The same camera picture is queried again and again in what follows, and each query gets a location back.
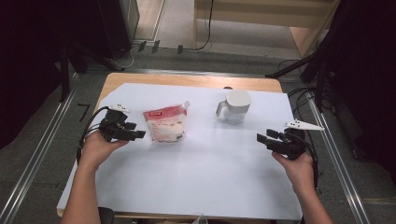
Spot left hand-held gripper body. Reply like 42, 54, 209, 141
98, 104, 132, 143

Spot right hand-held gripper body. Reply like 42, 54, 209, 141
272, 119, 325, 161

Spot red and white spouted pouch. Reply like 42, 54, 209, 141
142, 100, 191, 145

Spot clear jar with white lid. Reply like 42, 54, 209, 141
215, 89, 252, 125

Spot person's right hand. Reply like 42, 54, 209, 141
271, 151, 316, 191

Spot person's left hand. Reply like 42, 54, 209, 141
78, 129, 130, 175

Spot angled black tape mark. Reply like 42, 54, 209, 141
77, 103, 92, 123

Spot black metal stand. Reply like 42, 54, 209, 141
58, 40, 125, 103
264, 46, 332, 114

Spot white paper sheet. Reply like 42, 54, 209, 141
56, 82, 304, 221

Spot dark rounded object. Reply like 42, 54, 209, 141
98, 206, 115, 224

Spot dark cabinet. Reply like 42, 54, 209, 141
97, 0, 140, 61

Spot black curtain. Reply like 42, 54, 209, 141
326, 0, 396, 176
0, 0, 106, 150

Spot light wooden furniture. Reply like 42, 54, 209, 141
192, 0, 341, 59

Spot left hand-held gripper cable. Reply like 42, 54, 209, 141
76, 105, 110, 165

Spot hand-held gripper cable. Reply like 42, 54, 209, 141
292, 129, 319, 189
76, 105, 110, 165

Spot right hand-held gripper cable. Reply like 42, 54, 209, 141
292, 129, 319, 189

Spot black floor cables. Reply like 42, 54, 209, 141
276, 58, 335, 114

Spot metal floor rail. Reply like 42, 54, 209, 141
0, 73, 79, 224
306, 90, 372, 224

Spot white floor cable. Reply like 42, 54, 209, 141
111, 44, 139, 70

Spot black hanging cable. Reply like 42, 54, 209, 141
183, 0, 216, 51

